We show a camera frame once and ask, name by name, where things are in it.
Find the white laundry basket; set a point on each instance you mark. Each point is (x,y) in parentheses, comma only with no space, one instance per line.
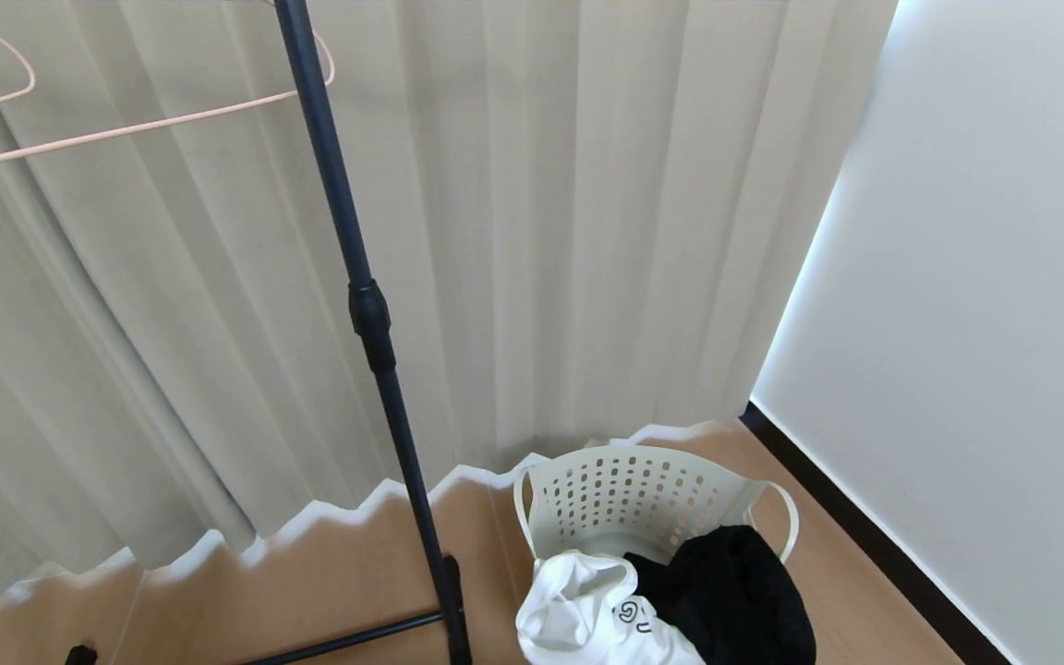
(735,489)

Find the beige curtain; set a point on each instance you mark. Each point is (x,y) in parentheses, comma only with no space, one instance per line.
(587,231)

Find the black shorts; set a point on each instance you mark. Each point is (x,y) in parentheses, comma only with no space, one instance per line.
(735,600)

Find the black clothes rack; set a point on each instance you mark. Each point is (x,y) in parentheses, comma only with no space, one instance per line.
(370,314)

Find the white printed garment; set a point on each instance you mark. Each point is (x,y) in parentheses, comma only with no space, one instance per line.
(578,610)

